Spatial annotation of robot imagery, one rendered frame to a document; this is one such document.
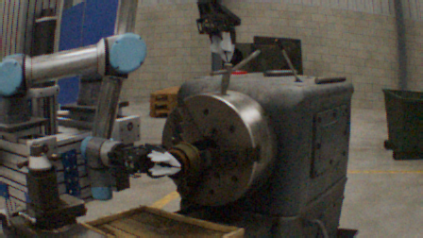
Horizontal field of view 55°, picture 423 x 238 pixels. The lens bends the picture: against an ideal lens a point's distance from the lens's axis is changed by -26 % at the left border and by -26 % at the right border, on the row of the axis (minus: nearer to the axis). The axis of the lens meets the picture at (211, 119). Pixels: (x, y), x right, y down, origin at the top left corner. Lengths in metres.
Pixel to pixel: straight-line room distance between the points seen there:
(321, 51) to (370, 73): 1.41
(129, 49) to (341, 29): 10.21
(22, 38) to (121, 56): 0.57
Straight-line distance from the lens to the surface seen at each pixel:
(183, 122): 1.41
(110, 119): 1.57
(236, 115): 1.37
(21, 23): 1.79
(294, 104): 1.46
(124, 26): 1.95
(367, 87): 11.45
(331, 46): 11.47
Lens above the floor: 1.39
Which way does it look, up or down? 9 degrees down
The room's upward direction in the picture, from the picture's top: straight up
